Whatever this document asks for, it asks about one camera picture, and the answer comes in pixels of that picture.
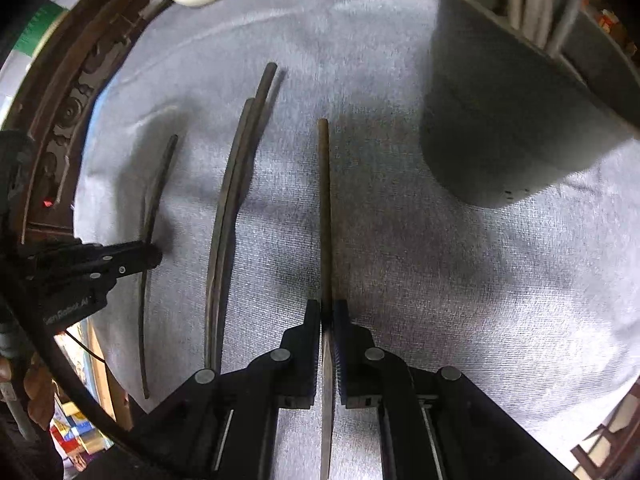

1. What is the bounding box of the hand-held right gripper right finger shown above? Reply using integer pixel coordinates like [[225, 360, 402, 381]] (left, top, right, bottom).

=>
[[333, 300, 576, 480]]

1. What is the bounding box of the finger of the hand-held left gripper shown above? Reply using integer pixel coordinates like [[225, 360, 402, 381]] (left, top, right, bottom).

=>
[[29, 240, 164, 272], [44, 258, 162, 292]]

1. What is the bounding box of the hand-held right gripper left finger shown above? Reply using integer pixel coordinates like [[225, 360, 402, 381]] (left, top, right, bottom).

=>
[[92, 300, 321, 480]]

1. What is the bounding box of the long dark wooden chopstick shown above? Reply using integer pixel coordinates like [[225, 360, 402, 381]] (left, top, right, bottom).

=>
[[212, 62, 279, 372], [316, 118, 335, 480], [203, 98, 256, 372]]

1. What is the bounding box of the grey metal chopstick holder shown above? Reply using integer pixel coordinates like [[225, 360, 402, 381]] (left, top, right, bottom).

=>
[[419, 0, 640, 209]]

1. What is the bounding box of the person's left hand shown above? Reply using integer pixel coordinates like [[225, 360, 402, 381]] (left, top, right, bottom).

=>
[[0, 352, 58, 431]]

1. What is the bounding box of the grey tablecloth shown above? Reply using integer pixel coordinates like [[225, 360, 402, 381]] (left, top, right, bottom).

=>
[[77, 0, 640, 480]]

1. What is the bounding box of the green thermos jug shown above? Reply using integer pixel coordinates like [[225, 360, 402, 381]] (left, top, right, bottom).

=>
[[15, 2, 68, 57]]

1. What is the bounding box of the dark wooden dining chair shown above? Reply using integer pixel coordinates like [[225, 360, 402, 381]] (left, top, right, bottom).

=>
[[570, 400, 640, 472]]

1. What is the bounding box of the black cable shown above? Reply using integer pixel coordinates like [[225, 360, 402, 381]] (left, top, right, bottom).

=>
[[0, 280, 146, 437]]

